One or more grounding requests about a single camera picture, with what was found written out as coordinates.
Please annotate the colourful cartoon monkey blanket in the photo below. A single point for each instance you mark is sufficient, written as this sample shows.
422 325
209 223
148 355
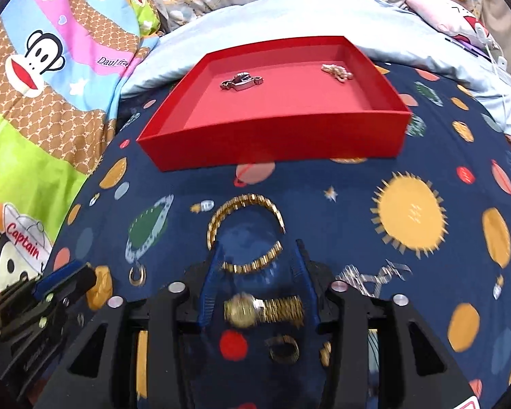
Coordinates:
47 93

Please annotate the navy space print blanket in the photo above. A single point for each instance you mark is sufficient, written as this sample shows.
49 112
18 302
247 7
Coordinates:
409 187

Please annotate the gold wrist watch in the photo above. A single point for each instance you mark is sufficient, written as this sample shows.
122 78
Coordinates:
242 310

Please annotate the pink cartoon pillow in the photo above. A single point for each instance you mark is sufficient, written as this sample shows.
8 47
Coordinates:
445 15

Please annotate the silver wristwatch in tray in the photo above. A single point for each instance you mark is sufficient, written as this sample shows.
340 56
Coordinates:
240 82

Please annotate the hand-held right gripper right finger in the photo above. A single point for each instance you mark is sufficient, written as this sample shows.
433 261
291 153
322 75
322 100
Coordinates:
307 283

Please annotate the red box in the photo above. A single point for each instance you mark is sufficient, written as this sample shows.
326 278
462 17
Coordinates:
289 102

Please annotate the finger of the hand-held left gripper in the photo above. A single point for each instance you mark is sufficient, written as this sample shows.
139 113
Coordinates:
57 277
79 285

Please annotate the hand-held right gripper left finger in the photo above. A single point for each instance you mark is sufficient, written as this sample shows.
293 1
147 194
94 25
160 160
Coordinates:
208 283

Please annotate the light blue pillow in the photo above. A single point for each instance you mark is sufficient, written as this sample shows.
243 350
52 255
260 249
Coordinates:
281 17

